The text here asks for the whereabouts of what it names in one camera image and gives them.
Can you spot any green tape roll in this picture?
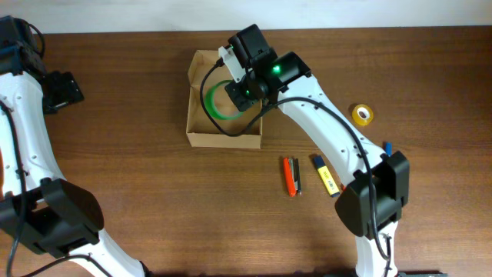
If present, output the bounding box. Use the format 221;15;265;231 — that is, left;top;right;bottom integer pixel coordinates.
204;80;243;120

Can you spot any brown cardboard box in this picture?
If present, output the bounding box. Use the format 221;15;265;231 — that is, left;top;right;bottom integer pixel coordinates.
186;50;262;149

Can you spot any small yellow tape roll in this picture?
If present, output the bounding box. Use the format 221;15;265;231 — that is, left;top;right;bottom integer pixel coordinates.
351;104;374;126

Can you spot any blue white marker pen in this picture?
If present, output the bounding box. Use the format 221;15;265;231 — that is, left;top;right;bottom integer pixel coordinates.
384;142;392;156

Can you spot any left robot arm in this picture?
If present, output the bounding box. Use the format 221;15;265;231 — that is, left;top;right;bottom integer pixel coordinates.
1;15;151;276

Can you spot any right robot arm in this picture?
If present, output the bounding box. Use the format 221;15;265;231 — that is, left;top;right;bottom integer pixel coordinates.
218;25;410;276

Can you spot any orange stapler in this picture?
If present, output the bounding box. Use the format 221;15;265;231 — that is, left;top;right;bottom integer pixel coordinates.
283;157;302;197

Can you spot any yellow highlighter marker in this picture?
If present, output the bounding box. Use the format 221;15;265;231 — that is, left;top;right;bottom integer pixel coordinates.
313;155;340;197

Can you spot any left black cable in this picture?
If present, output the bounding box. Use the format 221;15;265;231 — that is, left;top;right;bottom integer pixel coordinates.
0;22;112;277

